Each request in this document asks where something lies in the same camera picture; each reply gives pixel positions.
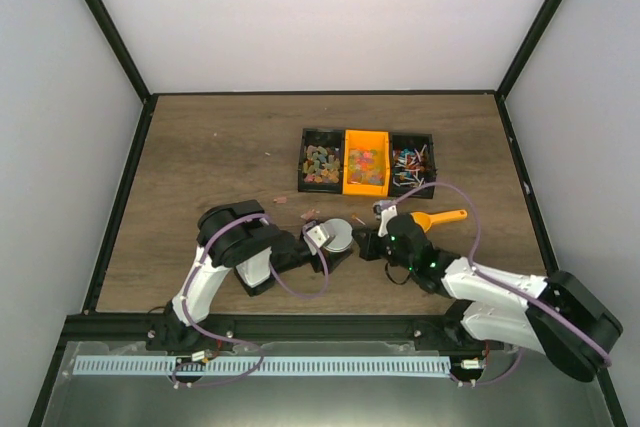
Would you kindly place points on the black bin with popsicle candies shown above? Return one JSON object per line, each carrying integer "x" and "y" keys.
{"x": 321, "y": 161}

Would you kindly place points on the orange plastic scoop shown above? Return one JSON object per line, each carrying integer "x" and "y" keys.
{"x": 426, "y": 220}

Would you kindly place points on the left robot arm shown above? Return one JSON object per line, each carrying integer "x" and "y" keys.
{"x": 240, "y": 238}

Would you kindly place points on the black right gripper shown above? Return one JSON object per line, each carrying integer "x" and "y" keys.
{"x": 366, "y": 250}

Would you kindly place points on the yellow bin with star candies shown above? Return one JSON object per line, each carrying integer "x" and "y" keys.
{"x": 367, "y": 163}

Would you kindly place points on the black frame base bar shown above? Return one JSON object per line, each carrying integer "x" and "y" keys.
{"x": 441, "y": 333}

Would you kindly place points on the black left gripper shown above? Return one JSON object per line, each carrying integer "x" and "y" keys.
{"x": 331, "y": 264}

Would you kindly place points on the light blue slotted rail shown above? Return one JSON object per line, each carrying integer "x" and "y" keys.
{"x": 278, "y": 366}

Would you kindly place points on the pink candy beside cup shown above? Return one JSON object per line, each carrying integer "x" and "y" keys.
{"x": 310, "y": 214}

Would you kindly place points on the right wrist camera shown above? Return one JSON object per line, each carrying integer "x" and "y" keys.
{"x": 384, "y": 211}

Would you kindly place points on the black bin with lollipops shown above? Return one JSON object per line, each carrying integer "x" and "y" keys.
{"x": 412, "y": 162}

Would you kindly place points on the clear plastic cup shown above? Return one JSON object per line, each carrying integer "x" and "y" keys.
{"x": 337, "y": 248}

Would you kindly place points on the white round lid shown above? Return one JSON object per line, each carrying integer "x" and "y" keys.
{"x": 343, "y": 231}

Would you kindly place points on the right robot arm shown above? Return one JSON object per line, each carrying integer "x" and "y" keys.
{"x": 557, "y": 315}

